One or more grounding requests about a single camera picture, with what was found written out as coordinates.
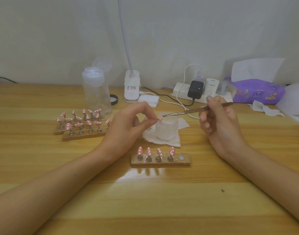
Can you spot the long wooden nail holder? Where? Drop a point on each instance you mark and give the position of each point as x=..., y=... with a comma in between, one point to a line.
x=58, y=131
x=85, y=135

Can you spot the grey adapter plug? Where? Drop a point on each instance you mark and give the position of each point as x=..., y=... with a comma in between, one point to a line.
x=222, y=88

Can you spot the clear plastic bottle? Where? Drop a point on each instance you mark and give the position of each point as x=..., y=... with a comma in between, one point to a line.
x=96, y=92

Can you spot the person's left thumb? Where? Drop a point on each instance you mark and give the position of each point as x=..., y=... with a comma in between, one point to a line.
x=145, y=125

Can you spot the small glass jar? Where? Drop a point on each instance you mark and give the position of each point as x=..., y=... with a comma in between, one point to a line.
x=167, y=129

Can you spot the person's right hand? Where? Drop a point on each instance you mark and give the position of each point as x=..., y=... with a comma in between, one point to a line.
x=222, y=127

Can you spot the white tissue in pack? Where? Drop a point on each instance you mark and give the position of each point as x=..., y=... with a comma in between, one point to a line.
x=257, y=69

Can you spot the black charger plug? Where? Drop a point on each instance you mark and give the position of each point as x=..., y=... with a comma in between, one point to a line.
x=195, y=90

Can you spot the pink dotted nail on stand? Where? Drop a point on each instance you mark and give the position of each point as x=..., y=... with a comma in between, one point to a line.
x=140, y=152
x=159, y=154
x=171, y=152
x=149, y=154

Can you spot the person's left hand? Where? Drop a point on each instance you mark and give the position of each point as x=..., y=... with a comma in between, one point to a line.
x=120, y=129

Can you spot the person's right thumb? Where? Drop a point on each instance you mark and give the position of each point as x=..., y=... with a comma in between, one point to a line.
x=212, y=101

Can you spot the white tissue sheet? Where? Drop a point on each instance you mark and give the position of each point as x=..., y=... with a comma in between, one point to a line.
x=172, y=142

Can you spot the person's right forearm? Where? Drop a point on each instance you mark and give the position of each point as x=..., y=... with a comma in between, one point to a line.
x=269, y=176

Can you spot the stack of white cotton pads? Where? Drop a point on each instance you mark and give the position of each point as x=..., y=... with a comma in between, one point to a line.
x=149, y=100

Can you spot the short wooden nail holder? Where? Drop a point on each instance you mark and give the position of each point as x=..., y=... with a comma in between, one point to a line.
x=161, y=162

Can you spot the black bottle cap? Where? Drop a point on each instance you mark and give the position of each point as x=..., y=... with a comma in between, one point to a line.
x=114, y=99

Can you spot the person's left forearm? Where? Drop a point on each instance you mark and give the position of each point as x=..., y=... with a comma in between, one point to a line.
x=49, y=193

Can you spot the crumpled white tissue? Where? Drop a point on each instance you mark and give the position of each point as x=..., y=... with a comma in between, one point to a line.
x=264, y=108

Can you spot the group of pink nail stands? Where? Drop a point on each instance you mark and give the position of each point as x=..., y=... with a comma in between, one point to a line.
x=78, y=119

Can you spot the brown nail art brush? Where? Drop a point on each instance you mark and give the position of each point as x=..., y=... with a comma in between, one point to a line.
x=183, y=112

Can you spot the white power strip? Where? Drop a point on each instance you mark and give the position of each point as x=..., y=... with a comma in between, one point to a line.
x=181, y=91

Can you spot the white desk lamp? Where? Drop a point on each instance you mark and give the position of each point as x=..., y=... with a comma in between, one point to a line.
x=131, y=88

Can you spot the white plastic bag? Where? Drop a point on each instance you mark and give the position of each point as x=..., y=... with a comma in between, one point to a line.
x=293, y=102

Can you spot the purple tissue pack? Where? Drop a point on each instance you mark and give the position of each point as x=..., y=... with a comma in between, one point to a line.
x=259, y=91

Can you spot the white charger plug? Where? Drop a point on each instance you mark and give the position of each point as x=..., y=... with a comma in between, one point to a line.
x=211, y=86

